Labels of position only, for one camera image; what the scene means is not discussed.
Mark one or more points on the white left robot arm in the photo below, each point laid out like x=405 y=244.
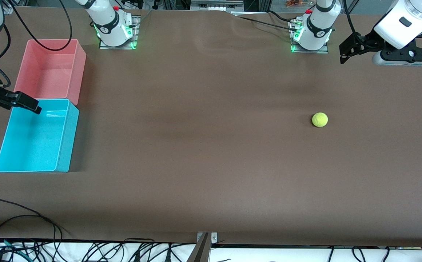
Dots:
x=314 y=31

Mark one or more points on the pink plastic bin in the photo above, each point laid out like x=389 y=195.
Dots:
x=51 y=72

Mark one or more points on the orange item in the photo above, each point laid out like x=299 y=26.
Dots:
x=294 y=3

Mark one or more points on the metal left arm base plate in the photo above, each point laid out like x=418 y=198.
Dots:
x=307 y=51

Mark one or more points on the blue plastic bin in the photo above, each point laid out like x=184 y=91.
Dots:
x=32 y=145

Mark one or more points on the aluminium frame piece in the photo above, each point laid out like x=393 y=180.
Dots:
x=216 y=5

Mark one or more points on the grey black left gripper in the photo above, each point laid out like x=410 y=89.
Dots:
x=364 y=41

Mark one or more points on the metal table edge bracket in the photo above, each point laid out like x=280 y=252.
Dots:
x=205 y=251

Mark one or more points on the yellow tennis ball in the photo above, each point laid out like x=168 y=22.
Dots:
x=320 y=119

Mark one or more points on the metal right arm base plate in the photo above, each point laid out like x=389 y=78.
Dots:
x=135 y=36

